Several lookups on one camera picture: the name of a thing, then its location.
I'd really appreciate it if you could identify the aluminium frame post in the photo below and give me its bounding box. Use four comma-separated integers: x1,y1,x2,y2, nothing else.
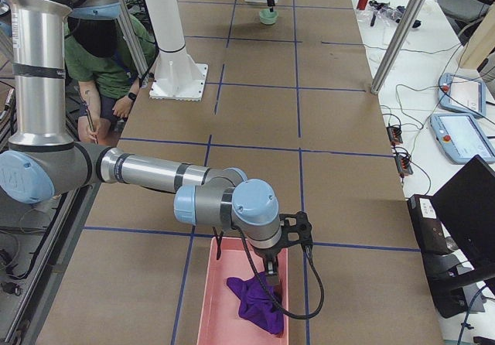
370,0,425,94

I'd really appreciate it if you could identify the black desktop box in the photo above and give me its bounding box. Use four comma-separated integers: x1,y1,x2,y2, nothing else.
407,194,453,255

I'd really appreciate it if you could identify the teach pendant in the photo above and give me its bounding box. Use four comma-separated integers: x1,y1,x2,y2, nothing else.
430,113,494,164
438,73,486,118

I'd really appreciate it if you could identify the far teach pendant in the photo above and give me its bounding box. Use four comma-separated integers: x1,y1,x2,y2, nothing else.
438,73,486,118

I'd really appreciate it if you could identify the black monitor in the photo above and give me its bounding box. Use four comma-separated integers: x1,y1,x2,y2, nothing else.
431,155,494,285

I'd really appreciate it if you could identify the purple cloth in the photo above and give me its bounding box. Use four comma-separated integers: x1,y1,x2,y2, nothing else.
227,275,284,335

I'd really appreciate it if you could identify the seated person green shirt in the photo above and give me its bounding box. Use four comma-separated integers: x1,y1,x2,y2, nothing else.
64,17,140,146

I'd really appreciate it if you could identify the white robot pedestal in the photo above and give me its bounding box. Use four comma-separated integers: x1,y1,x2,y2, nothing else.
145,0,208,101

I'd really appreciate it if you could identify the pink plastic bin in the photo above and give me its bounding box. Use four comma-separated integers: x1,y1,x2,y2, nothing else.
197,237,289,344

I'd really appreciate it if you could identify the near teach pendant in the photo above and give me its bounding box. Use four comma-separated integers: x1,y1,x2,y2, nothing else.
430,113,494,164

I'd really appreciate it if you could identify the crumpled clear plastic bag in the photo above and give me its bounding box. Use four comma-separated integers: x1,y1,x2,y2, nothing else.
368,0,406,26

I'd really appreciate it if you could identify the pale green bowl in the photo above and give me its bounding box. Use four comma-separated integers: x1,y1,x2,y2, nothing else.
258,9,278,26

